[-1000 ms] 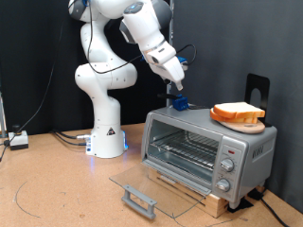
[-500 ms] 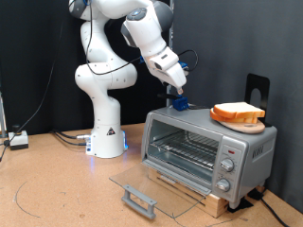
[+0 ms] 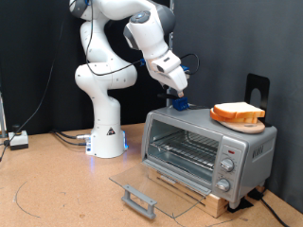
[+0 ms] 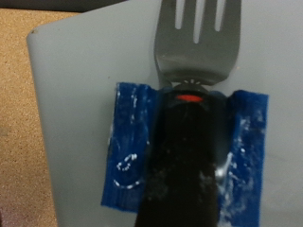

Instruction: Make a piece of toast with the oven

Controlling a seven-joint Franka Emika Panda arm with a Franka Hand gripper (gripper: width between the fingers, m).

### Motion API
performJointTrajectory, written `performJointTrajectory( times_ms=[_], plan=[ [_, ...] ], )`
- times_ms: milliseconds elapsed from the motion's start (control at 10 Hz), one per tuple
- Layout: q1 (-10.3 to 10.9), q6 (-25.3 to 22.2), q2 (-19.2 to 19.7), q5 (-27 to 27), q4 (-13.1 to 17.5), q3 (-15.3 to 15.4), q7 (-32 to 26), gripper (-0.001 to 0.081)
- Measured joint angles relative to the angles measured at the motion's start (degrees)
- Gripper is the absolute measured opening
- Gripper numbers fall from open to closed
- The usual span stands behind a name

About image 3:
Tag black metal bookend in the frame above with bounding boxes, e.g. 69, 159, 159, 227
244, 73, 273, 128

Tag metal frame post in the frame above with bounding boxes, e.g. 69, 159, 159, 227
0, 91, 8, 139

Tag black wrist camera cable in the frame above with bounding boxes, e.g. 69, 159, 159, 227
84, 0, 201, 78

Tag robot base cables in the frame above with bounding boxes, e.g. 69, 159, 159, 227
50, 128, 93, 148

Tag black oven power cord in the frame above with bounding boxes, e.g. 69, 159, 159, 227
249, 188, 290, 227

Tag glass oven door with handle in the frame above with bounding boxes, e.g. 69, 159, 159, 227
109, 157, 213, 220

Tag wire oven rack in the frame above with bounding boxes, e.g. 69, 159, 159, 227
150, 130, 221, 171

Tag long black hanging cable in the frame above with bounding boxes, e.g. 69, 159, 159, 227
0, 0, 72, 165

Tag white bread slice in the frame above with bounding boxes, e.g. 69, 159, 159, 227
213, 101, 266, 120
209, 108, 259, 125

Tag small blue object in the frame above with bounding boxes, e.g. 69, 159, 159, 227
156, 92, 209, 112

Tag silver toaster oven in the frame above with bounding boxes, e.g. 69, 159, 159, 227
140, 104, 278, 210

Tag round wooden board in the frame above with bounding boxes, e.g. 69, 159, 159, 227
217, 117, 266, 135

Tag slotted wooden block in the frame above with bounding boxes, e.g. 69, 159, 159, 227
147, 166, 230, 219

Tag vertical metal pole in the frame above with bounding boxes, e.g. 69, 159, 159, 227
166, 0, 176, 108

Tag silver oven knob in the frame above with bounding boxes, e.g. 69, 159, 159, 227
215, 178, 232, 193
220, 157, 236, 173

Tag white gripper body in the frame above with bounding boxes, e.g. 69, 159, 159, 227
147, 50, 188, 93

